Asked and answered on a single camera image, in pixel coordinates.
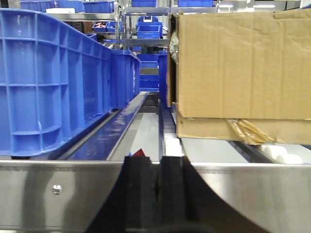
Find large brown cardboard box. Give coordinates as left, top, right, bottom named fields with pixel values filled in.
left=176, top=9, right=311, bottom=120

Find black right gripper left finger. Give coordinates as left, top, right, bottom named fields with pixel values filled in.
left=86, top=156, right=156, bottom=233

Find large blue crate on shelf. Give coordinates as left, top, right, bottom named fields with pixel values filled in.
left=0, top=8, right=112, bottom=157

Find flat cardboard sheet underneath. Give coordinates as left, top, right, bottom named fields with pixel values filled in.
left=177, top=116, right=311, bottom=145

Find blue roller track rail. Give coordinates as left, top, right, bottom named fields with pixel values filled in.
left=58, top=92, right=149, bottom=161

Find white track rollers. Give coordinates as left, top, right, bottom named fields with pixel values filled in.
left=164, top=138, right=184, bottom=157

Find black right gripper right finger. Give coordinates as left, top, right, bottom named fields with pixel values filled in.
left=156, top=156, right=267, bottom=233

